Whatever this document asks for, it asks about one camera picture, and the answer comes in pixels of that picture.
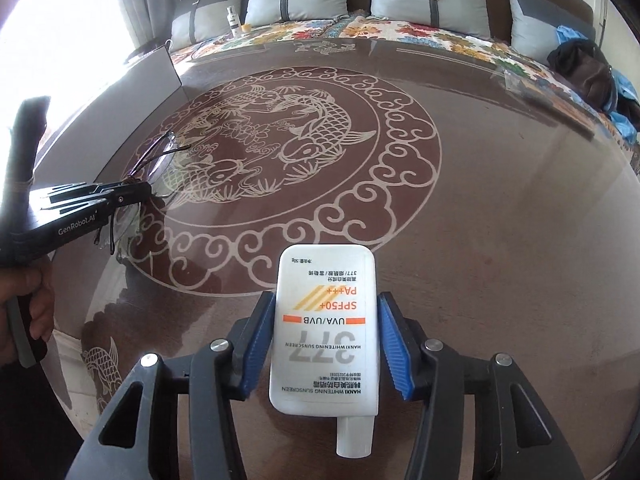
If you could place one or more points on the grey curtain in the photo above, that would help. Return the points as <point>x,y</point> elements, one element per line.
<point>150,5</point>

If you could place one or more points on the white sunscreen tube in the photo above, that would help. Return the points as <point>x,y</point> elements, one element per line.
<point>325,330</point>

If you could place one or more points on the dark bag with blue cloth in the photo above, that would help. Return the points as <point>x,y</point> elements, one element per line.
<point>625,125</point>

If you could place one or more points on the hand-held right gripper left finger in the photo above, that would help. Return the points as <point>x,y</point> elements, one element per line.
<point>252,350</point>

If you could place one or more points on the thin-framed eyeglasses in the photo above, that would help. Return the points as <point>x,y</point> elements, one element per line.
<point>131,178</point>

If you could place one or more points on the floral bedsheet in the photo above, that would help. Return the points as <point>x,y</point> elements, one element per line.
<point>400,32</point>

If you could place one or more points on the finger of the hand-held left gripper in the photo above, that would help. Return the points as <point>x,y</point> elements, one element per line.
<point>110,202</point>
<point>90,189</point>

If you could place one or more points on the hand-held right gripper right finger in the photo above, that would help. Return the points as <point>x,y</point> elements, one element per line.
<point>395,345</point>

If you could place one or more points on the person's left hand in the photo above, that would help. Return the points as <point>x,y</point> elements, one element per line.
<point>37,305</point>

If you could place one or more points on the white bottle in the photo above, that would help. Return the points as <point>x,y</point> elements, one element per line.
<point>232,22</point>

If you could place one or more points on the brown and black handbag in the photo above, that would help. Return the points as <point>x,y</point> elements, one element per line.
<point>585,77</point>

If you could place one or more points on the white storage box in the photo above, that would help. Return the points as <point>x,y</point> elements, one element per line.
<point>150,77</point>

